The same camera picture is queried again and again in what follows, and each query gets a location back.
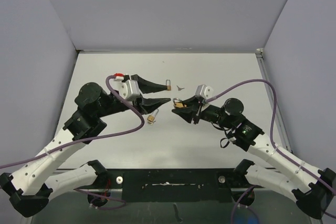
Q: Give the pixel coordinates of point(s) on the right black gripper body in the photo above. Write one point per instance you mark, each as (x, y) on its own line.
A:
(212, 113)

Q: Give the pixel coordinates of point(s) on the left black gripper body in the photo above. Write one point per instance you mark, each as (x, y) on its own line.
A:
(112, 107)

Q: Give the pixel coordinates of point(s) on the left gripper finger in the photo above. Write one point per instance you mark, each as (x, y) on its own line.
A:
(146, 86)
(147, 106)

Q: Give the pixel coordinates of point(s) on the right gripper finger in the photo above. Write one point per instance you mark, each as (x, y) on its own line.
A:
(193, 102)
(188, 114)

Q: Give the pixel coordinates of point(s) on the long-shackle brass padlock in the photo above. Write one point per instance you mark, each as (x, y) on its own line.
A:
(151, 117)
(168, 85)

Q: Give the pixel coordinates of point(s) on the wide brass padlock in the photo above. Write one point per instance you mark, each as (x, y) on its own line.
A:
(178, 103)

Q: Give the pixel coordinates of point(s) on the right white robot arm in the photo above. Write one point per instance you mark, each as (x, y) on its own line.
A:
(308, 186)

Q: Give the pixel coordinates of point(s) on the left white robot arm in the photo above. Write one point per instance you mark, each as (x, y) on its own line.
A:
(33, 186)

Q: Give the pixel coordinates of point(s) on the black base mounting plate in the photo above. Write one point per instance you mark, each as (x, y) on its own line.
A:
(174, 185)

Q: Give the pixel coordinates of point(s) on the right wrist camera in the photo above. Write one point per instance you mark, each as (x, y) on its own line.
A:
(204, 91)

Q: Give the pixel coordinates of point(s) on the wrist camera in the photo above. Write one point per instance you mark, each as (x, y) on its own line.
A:
(204, 91)
(129, 90)

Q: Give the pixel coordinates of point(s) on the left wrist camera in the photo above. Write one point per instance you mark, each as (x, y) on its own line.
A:
(129, 90)

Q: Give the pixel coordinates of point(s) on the aluminium frame rail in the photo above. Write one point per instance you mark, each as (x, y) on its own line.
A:
(279, 123)

